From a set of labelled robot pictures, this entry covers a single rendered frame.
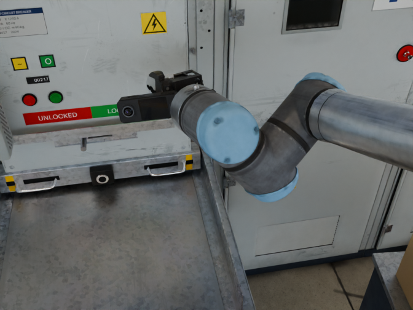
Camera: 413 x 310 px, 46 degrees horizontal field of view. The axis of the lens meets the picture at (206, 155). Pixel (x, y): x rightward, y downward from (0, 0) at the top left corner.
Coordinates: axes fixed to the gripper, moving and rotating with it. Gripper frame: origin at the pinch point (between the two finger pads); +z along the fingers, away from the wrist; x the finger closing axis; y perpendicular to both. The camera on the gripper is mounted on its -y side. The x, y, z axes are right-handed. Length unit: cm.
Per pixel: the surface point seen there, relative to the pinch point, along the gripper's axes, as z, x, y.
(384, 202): 33, -82, 98
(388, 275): -24, -56, 47
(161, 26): 7.8, 9.8, 7.6
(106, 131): 14.6, -13.6, -8.6
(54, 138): 17.6, -12.8, -20.7
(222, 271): -14.5, -42.9, 5.6
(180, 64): 9.7, -0.2, 11.4
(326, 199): 35, -72, 71
